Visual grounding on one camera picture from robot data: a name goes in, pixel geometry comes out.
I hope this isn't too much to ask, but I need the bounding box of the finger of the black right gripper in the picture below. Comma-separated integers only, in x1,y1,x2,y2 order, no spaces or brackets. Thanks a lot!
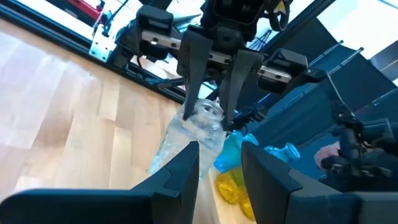
177,29,214,121
219,51,264,131

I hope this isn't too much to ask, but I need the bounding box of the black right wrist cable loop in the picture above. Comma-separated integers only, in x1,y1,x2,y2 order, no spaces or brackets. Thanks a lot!
267,0,292,32

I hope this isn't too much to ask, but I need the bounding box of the small teal glass vase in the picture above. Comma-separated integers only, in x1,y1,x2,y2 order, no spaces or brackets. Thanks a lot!
264,142,301,162

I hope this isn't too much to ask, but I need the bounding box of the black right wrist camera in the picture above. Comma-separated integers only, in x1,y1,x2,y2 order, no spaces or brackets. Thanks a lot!
211,0,268,24

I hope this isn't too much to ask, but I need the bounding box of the teal embossed medallion vase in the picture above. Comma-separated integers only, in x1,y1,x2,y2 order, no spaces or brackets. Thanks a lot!
213,129,259,174

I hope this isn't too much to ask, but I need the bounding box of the squat yellow diamond-cut vase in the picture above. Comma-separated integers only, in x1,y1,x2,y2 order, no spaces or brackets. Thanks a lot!
238,195,257,222

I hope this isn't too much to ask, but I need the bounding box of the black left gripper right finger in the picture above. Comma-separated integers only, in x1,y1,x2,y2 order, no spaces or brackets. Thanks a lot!
241,141,398,224

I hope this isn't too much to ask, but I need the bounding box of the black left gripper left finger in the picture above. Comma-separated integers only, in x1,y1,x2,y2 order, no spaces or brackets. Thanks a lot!
0,141,200,224

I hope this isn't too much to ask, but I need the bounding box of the dark side desk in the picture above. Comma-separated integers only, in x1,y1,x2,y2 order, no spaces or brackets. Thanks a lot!
245,17,398,187

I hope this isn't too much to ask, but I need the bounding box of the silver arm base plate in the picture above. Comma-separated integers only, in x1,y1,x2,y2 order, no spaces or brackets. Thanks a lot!
89,23,116,63

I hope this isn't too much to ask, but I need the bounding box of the person's hand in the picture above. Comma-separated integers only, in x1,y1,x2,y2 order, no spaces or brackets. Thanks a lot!
313,141,341,170

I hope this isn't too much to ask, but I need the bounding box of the clear square hobnail vase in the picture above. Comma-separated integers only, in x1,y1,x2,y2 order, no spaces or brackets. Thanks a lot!
148,98,227,181

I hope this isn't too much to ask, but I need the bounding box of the black clamp assembly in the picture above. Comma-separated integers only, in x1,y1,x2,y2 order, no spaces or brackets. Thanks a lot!
320,101,398,190

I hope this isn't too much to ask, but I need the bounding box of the red box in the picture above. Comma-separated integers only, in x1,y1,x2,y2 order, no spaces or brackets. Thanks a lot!
67,0,104,20

